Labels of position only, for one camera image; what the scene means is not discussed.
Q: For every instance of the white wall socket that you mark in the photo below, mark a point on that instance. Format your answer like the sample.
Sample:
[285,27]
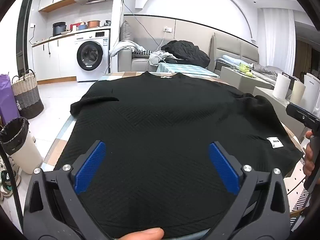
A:
[168,29]

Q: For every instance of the white lower kitchen cabinet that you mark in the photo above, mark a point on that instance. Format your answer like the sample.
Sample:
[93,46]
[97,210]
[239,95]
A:
[65,60]

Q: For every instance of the teal checked tablecloth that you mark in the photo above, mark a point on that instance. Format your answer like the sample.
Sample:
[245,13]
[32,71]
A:
[187,68]

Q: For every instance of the black quilted jacket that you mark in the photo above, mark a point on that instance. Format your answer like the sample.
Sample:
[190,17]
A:
[185,52]

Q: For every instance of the green plush toy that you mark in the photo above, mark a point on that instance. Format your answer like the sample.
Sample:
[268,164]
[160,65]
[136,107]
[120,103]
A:
[246,68]

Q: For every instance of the dark cooking pot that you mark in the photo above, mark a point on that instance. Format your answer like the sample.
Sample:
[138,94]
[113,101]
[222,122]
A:
[59,28]

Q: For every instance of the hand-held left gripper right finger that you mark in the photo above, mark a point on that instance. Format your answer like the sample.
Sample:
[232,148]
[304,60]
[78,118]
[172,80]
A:
[222,167]

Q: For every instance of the cream paper roll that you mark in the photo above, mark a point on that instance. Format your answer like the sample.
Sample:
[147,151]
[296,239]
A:
[297,91]

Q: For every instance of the woven laundry basket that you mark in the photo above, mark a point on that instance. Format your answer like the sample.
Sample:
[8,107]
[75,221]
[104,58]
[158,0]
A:
[26,95]

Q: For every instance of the grey bedside cabinet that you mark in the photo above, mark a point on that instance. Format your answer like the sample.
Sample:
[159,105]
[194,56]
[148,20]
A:
[237,80]

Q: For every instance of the black knit sweater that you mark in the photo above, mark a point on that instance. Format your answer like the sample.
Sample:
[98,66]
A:
[160,120]

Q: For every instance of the brown blue checked tablecloth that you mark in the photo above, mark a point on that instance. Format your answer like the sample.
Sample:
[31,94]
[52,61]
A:
[125,74]

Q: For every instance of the white curtain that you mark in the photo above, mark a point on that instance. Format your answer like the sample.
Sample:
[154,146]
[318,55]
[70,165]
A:
[277,42]

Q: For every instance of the purple bag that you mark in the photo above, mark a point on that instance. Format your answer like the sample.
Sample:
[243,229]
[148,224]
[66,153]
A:
[7,97]

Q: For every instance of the person's left hand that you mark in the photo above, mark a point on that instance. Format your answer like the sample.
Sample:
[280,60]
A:
[142,234]

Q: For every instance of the grey cushion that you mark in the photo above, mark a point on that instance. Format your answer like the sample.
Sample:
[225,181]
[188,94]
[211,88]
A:
[126,31]

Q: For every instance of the copper pot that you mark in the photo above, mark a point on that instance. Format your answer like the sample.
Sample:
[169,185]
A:
[93,24]

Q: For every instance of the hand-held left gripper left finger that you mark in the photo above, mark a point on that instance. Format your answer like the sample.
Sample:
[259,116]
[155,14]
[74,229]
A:
[90,167]

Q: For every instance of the person's right hand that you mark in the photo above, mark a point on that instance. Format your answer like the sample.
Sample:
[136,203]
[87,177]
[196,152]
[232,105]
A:
[310,155]

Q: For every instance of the white tall container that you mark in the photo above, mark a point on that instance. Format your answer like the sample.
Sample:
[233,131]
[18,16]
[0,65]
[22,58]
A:
[311,90]

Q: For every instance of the white washing machine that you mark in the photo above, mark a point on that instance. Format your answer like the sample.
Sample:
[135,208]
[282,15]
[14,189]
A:
[92,55]

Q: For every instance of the grey sofa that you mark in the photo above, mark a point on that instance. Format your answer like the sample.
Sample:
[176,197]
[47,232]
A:
[135,57]

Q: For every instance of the white trash bin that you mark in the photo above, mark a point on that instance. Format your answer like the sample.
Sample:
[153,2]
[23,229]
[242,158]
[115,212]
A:
[25,152]

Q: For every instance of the pale clothes pile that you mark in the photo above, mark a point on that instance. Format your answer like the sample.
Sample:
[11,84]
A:
[160,57]

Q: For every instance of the white blanket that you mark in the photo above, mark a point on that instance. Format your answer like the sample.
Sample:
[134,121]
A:
[125,47]

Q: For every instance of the red box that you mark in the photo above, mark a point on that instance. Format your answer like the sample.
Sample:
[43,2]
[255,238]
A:
[75,27]

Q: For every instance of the black white striped rug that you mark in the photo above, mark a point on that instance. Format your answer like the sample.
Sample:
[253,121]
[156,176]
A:
[301,200]

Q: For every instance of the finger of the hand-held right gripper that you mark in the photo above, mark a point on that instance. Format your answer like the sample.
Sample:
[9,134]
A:
[298,115]

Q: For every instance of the grey bed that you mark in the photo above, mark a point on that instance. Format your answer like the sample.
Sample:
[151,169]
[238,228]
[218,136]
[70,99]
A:
[237,50]

